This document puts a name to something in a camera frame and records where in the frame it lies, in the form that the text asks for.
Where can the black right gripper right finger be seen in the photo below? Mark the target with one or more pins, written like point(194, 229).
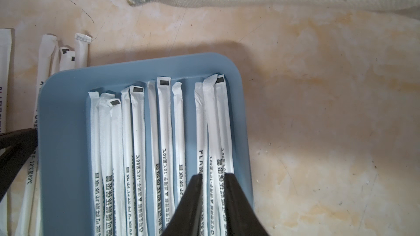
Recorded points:
point(241, 219)

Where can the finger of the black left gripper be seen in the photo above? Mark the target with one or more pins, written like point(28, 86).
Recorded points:
point(19, 145)

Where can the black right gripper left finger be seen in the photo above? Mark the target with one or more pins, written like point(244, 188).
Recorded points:
point(186, 219)

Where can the white paper straw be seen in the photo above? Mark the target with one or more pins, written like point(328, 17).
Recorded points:
point(96, 178)
point(48, 52)
point(138, 127)
point(216, 150)
point(180, 149)
point(164, 96)

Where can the blue plastic storage tray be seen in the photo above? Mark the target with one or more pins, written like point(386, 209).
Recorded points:
point(63, 130)

